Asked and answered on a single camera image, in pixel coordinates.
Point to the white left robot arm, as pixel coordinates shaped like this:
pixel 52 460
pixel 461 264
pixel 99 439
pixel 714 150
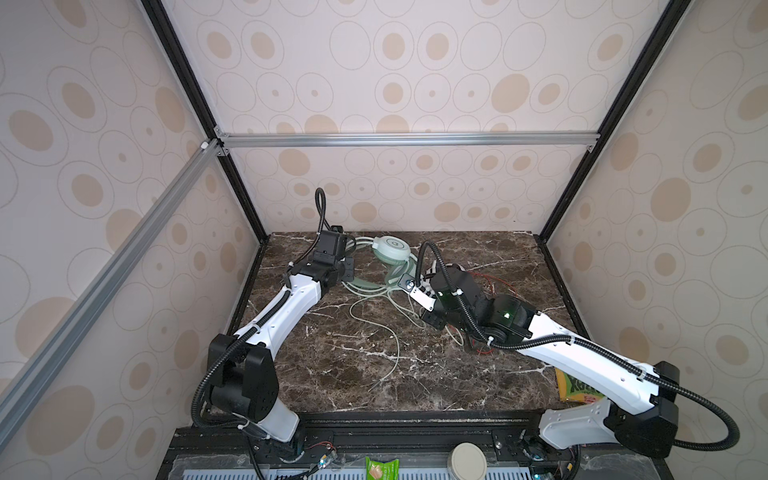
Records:
pixel 240 386

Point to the green snack packet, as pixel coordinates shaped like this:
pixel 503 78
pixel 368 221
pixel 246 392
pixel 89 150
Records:
pixel 378 470

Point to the black corner frame post right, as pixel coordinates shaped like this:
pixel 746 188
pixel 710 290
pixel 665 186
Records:
pixel 649 54

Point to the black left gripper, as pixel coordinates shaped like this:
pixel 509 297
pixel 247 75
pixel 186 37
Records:
pixel 350 268

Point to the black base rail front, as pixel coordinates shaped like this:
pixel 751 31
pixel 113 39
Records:
pixel 421 442

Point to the silver aluminium rail left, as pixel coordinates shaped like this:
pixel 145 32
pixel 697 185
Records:
pixel 44 366

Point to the silver aluminium rail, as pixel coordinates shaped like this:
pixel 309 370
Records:
pixel 424 139
pixel 44 366

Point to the white round cap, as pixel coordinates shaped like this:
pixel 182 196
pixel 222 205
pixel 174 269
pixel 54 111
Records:
pixel 467 462

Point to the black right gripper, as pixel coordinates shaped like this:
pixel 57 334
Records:
pixel 426 317

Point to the black corner frame post left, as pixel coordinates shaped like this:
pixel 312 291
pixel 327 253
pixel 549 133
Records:
pixel 161 24

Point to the white black red-cable headphones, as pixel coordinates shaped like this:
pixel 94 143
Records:
pixel 490 286

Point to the yellow green snack bag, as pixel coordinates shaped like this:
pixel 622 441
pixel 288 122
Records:
pixel 571 389

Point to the silver aluminium rail back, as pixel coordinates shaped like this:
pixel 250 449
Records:
pixel 424 139

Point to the black corner frame post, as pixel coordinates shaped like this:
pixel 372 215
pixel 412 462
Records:
pixel 649 54
pixel 161 24

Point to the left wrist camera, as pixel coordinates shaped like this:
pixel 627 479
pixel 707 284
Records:
pixel 330 248

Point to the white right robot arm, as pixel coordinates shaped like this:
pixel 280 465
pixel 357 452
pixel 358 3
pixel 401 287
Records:
pixel 638 407

